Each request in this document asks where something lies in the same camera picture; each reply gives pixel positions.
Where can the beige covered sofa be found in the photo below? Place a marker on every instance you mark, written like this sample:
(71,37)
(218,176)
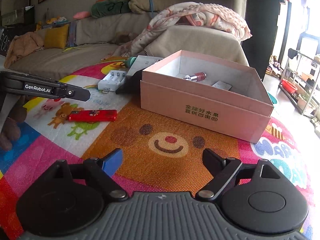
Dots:
(95,39)

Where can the person's left hand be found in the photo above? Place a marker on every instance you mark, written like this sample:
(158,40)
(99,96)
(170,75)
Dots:
(11,132)

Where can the peach cloth on sofa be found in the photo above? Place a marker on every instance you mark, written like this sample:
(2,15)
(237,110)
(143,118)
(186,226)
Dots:
(22,46)

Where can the red lighter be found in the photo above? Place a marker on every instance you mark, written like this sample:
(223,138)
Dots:
(93,116)

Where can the teal handled tool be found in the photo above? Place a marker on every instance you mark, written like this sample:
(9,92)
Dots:
(127,63)

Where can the yellow cushion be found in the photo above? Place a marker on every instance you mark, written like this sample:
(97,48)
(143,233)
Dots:
(56,37)

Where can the white battery charger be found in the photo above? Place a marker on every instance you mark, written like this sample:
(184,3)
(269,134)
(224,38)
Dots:
(112,81)

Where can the black plug adapter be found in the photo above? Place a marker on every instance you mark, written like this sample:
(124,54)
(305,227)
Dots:
(131,84)

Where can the pink plush toy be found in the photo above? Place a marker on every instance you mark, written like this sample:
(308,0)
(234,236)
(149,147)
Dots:
(81,15)

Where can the pink cardboard box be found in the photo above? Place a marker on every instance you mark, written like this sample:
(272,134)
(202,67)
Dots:
(242,112)

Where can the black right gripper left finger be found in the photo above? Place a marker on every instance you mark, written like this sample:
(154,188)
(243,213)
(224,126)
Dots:
(97,175)

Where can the floral pink blanket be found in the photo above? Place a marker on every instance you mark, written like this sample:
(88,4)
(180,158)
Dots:
(195,14)

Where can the metal shelf rack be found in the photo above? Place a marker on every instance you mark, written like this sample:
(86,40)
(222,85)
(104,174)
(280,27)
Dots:
(303,72)

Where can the colourful cartoon play mat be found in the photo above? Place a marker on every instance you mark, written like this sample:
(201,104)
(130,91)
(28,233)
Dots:
(159,153)

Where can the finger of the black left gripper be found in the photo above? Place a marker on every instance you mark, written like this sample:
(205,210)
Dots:
(65,90)

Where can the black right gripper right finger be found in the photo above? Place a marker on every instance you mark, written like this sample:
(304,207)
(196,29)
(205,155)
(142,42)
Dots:
(223,172)

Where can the red lip gloss tube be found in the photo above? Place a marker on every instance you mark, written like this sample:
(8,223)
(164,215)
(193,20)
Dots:
(197,77)

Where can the red plastic basin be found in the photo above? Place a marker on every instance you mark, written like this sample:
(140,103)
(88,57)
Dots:
(288,86)

